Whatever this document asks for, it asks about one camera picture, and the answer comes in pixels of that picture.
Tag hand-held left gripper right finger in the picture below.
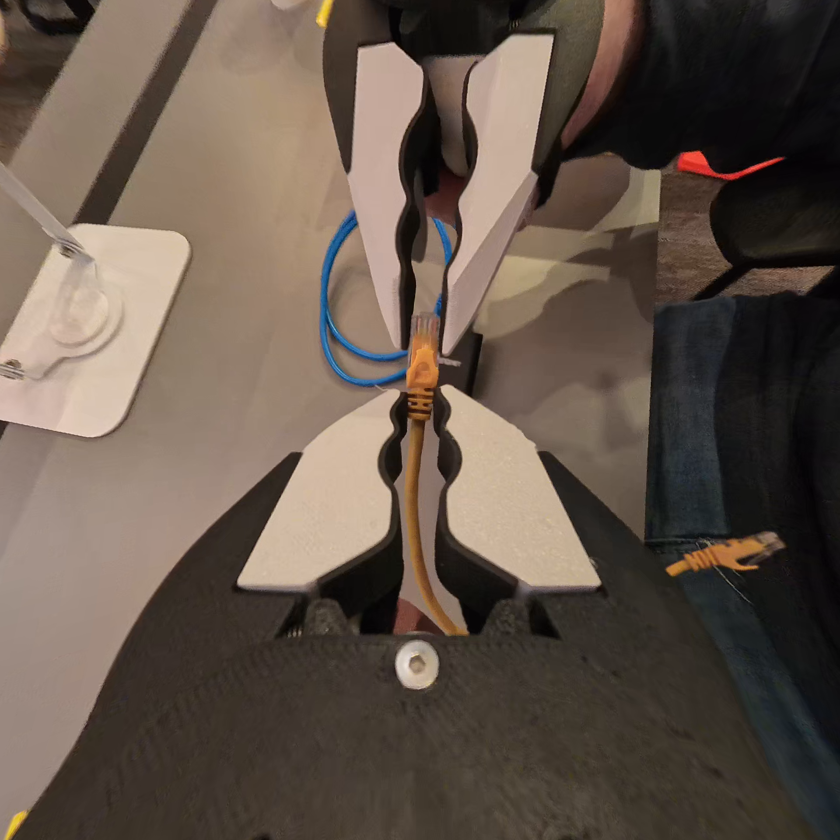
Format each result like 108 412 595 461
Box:
435 386 605 621

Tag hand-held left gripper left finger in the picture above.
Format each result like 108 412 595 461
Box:
235 387 404 621

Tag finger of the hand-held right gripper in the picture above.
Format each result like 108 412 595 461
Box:
443 33 555 357
344 41 431 352

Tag orange ethernet cable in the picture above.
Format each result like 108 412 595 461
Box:
403 312 786 637

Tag blue ethernet cable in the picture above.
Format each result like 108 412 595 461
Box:
319 209 455 388

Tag black ethernet splitter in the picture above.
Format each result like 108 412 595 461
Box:
441 333 484 391

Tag person's right forearm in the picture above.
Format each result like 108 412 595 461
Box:
561 0 840 175

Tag person's right hand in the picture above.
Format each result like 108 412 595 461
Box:
430 164 463 227

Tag orange traffic cone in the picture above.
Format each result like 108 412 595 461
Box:
678 151 786 181

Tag person's blue jeans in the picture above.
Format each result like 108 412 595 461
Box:
645 294 840 840

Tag black chair armrest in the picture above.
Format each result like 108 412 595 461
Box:
692 157 840 299

